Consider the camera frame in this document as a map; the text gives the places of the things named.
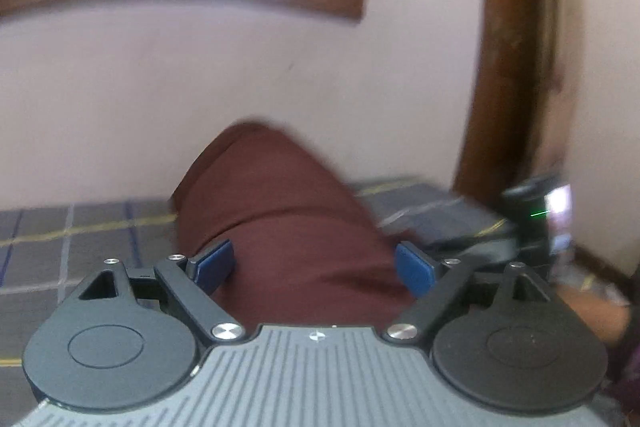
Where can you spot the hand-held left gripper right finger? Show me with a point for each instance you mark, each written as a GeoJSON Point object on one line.
{"type": "Point", "coordinates": [412, 269]}

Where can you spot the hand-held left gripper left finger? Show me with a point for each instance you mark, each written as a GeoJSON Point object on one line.
{"type": "Point", "coordinates": [215, 264]}

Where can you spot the maroon puffer jacket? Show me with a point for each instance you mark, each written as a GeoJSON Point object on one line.
{"type": "Point", "coordinates": [290, 207]}

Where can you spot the person's right forearm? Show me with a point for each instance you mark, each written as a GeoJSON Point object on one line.
{"type": "Point", "coordinates": [595, 319]}

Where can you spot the bed with grey plaid sheet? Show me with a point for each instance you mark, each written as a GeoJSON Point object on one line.
{"type": "Point", "coordinates": [75, 232]}

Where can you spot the brown wooden door frame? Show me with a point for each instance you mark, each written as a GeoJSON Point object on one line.
{"type": "Point", "coordinates": [505, 57]}

